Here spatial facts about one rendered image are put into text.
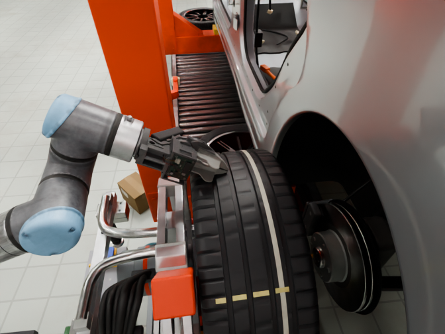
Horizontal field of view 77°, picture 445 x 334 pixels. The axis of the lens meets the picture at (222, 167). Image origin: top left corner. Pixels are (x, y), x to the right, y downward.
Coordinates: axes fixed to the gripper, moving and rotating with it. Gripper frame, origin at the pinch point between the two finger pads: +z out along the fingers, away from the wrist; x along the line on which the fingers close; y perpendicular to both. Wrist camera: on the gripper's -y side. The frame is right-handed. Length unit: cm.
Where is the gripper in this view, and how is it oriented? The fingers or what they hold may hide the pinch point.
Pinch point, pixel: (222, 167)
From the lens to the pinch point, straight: 67.3
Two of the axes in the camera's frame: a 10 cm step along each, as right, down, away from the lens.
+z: 8.9, 3.1, 3.4
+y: 1.3, 5.5, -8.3
